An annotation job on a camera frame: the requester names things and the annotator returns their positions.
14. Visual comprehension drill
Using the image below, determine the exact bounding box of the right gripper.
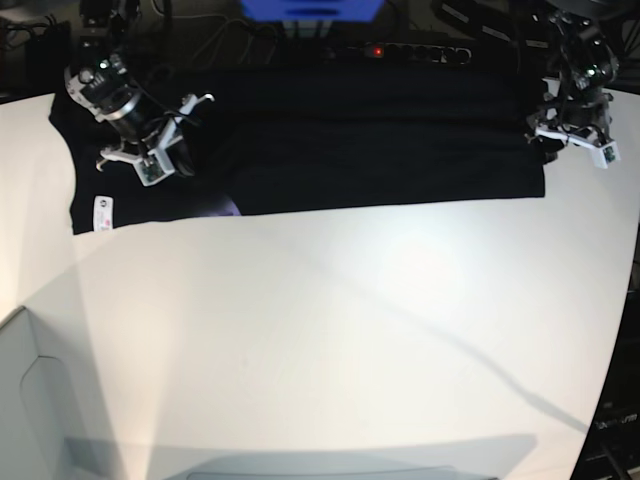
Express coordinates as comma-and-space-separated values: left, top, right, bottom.
96, 91, 215, 177

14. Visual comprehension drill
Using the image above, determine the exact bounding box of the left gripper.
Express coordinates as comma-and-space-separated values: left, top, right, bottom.
525, 89, 613, 156

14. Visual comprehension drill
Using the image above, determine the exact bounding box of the black T-shirt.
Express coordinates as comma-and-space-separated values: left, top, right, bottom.
49, 64, 545, 234

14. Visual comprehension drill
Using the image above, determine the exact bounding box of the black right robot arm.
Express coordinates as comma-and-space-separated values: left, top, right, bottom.
64, 1, 214, 187

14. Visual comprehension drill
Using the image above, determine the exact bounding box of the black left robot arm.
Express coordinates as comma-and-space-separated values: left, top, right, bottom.
526, 2, 621, 169

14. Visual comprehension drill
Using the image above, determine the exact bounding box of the white garment label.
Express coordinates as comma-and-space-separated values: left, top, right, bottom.
93, 195, 114, 232

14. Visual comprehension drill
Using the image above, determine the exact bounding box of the blue box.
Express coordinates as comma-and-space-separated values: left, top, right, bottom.
241, 0, 384, 22

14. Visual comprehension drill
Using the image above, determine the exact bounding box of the black power strip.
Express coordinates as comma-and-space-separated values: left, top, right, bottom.
325, 43, 473, 66

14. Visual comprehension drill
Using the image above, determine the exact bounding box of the black equipment with label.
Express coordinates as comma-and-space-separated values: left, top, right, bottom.
569, 329, 640, 480

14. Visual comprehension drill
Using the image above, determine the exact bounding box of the white plastic bin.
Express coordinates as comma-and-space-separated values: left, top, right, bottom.
0, 304, 151, 480

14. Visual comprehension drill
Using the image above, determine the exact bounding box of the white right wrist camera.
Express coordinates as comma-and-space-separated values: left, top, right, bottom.
134, 152, 175, 187

